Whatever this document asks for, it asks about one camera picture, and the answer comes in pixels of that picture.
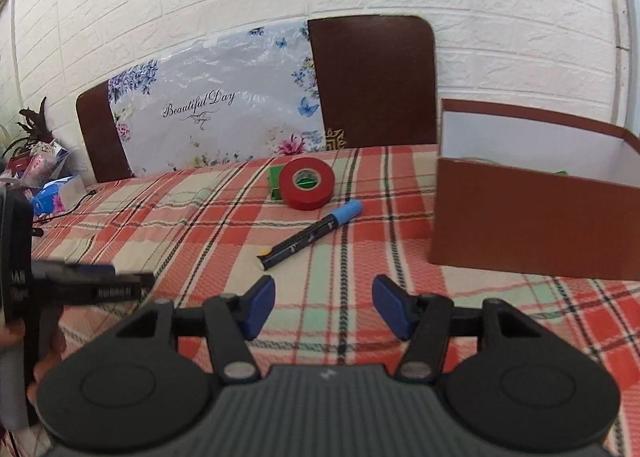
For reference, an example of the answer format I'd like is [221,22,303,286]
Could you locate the black marker with blue cap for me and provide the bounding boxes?
[256,200,364,270]

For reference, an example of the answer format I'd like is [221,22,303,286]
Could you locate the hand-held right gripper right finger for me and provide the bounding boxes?
[371,274,543,384]

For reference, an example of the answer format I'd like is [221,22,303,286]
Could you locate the dark red plant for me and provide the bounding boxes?
[2,96,55,158]

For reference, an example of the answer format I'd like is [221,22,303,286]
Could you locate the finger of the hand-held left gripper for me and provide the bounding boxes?
[34,260,156,308]

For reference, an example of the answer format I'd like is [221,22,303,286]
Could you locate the floral plastic bag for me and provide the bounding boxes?
[106,20,328,177]

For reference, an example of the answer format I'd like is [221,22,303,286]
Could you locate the brown cardboard box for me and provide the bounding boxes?
[429,98,640,282]

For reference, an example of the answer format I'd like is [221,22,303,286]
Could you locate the plaid tablecloth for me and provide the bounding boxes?
[27,143,640,457]

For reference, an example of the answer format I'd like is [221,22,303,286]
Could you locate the blue tissue pack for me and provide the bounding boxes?
[32,174,86,215]

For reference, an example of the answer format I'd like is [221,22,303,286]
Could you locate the red tape roll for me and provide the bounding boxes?
[278,156,337,211]

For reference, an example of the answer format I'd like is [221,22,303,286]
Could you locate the black cable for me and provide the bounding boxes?
[32,188,97,228]

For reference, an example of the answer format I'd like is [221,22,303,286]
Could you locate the small green box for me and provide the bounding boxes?
[267,164,288,201]

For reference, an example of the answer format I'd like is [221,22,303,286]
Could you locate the person's left hand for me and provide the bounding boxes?
[0,326,67,405]

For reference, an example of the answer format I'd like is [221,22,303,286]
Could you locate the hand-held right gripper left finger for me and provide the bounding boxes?
[116,275,277,384]

